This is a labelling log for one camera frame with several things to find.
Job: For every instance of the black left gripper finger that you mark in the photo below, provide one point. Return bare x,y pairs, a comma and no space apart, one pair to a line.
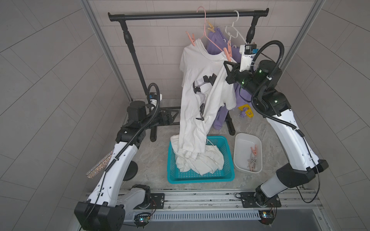
170,110
174,118

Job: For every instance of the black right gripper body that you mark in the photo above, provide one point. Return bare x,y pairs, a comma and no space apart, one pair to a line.
247,80

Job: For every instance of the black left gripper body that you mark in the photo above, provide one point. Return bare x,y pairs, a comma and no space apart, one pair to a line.
162,122

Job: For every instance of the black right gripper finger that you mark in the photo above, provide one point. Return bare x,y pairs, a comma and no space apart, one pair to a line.
231,67
231,79

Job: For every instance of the pink clothespin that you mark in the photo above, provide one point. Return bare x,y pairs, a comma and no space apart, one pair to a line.
229,49
191,38

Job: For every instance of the white garment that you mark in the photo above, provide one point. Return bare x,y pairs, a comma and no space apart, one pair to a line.
205,91
202,163

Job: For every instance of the purple t-shirt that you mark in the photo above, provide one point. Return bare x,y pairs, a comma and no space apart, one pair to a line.
242,96

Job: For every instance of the beige clothespin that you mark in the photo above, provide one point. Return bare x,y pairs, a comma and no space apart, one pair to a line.
211,28

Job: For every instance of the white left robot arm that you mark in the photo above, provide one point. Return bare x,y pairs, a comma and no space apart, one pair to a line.
103,210

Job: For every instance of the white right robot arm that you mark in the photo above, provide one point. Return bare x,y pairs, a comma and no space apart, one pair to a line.
304,165

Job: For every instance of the black metal clothes rack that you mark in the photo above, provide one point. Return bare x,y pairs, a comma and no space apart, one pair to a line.
123,18

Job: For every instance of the yellow plastic triangle toy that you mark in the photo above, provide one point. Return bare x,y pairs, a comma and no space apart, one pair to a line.
247,109

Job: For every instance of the black round base stand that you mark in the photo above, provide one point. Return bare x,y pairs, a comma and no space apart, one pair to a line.
131,171

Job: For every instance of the teal plastic laundry basket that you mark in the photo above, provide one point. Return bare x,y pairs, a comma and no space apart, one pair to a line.
227,174

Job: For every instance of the white plastic clothespin tray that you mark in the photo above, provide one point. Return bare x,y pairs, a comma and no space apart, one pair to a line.
248,157

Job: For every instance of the left circuit board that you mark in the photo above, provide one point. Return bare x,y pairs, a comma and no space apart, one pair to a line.
142,219

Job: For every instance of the circuit board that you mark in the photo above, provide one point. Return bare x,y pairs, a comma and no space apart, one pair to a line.
142,219
266,217

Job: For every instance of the right circuit board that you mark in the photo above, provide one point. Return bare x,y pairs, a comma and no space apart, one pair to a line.
266,217

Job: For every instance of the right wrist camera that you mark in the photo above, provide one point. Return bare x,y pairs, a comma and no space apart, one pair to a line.
247,52

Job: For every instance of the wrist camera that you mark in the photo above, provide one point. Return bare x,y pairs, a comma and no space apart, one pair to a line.
154,98
247,52

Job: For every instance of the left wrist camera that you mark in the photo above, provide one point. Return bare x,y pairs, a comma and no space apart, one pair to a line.
154,98

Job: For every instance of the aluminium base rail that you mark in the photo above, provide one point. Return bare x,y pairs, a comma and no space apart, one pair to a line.
204,205

